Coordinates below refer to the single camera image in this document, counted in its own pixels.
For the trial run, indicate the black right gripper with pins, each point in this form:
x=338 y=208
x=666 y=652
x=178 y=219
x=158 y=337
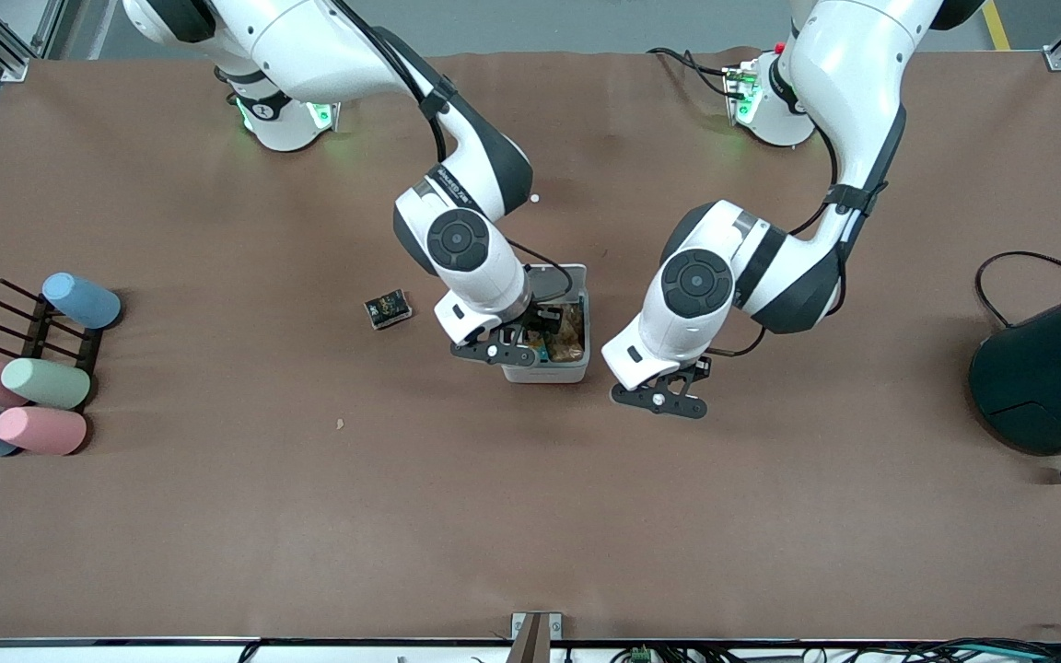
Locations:
x=544 y=321

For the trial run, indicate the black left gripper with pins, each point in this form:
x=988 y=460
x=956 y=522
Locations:
x=699 y=368

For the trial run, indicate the white square lidded bin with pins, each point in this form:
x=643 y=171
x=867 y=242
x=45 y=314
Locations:
x=549 y=373

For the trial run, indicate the black snack packet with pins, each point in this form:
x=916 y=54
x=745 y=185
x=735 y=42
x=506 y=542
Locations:
x=388 y=309

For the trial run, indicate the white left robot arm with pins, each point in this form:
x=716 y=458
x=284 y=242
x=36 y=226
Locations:
x=853 y=64

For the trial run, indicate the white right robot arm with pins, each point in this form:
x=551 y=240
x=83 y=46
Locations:
x=328 y=46

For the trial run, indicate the small teal trash piece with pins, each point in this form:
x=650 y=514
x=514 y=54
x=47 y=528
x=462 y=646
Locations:
x=540 y=355

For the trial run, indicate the brown crumpled wrapper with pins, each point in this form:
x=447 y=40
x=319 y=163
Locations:
x=570 y=343

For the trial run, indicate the dark teal round appliance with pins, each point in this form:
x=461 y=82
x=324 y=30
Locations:
x=1051 y=378

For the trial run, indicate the brown table cover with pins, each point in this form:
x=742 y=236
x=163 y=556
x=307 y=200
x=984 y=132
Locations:
x=217 y=534

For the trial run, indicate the green plastic cup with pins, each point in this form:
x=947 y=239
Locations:
x=45 y=383

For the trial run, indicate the black peg cup rack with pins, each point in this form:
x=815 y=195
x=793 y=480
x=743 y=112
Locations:
x=38 y=336

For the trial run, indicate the metal table edge bracket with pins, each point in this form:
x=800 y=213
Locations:
x=535 y=631

